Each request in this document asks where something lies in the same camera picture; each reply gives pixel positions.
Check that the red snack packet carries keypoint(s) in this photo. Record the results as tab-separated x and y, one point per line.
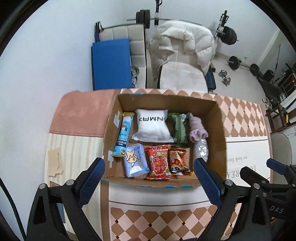
159	163

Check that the pair of white shoes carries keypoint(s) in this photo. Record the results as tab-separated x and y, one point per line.
267	102

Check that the clear silver roll packet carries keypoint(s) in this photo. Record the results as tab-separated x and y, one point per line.
200	149

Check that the beige office chair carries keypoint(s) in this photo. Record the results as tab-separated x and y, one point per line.
281	143

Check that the checkered tablecloth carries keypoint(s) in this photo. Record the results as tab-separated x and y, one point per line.
161	215

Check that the chrome dumbbell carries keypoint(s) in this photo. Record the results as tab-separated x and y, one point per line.
223	73
227	81

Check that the small brown tag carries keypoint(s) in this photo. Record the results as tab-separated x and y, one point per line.
55	184

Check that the white puffer jacket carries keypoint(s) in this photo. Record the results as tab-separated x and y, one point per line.
182	39

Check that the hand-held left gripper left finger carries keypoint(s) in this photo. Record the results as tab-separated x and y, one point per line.
92	179

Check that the blue utility knife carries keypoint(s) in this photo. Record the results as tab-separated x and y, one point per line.
60	210

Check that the black weight bench pad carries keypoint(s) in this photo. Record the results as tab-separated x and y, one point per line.
210	81

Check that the green packet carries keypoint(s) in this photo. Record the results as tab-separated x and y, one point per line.
179	129

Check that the black barbell with long bar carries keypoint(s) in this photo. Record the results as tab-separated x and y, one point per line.
230	36

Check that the pink socks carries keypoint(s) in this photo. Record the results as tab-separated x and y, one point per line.
197	131

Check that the black bag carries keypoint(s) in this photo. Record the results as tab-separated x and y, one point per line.
268	75

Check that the dark exercise equipment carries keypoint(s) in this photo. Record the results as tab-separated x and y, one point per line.
286	76

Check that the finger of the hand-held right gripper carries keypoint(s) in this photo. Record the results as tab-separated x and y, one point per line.
278	168
253	175

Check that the cardboard box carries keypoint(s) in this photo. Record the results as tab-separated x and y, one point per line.
215	139

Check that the light blue tissue pack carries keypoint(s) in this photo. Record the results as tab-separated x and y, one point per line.
135	161

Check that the brown panda snack packet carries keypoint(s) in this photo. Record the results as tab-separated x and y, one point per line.
178	162

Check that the white padded chair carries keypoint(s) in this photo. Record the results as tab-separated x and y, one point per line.
182	78

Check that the long blue tube packet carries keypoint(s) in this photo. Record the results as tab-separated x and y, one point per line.
123	136

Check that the torn beige paper piece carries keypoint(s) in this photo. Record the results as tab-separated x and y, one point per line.
55	161

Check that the chrome weight plates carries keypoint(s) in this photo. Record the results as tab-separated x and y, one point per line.
135	75

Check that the short black barbell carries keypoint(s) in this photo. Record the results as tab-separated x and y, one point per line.
233	62

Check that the white padded panel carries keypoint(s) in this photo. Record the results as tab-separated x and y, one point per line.
136	46

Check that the dark low bench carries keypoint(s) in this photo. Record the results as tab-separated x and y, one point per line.
270	89

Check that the white pillow pack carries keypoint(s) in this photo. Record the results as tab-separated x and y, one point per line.
151	127

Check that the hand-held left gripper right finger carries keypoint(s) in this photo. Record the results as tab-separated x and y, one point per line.
208	182

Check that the blue folded mat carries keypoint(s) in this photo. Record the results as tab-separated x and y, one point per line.
111	64

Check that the dark wooden chair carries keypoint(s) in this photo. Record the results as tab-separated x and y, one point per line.
277	115

